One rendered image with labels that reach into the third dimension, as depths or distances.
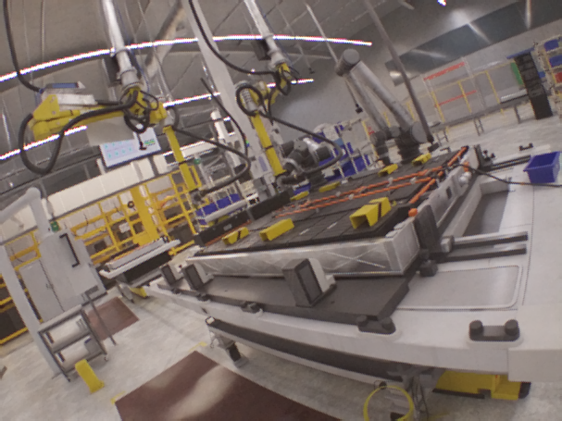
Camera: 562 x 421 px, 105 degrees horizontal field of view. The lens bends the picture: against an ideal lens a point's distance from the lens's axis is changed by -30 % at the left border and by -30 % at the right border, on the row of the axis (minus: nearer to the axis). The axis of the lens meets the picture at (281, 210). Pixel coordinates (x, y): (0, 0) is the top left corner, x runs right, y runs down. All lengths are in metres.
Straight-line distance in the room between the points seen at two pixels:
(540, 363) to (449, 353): 0.19
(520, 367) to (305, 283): 0.60
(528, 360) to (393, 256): 0.46
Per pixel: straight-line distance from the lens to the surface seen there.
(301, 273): 0.87
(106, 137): 1.83
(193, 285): 1.67
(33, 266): 10.63
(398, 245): 0.85
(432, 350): 0.68
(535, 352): 0.61
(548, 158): 1.61
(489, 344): 0.62
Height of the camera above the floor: 1.27
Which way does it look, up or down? 7 degrees down
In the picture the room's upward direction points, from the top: 23 degrees counter-clockwise
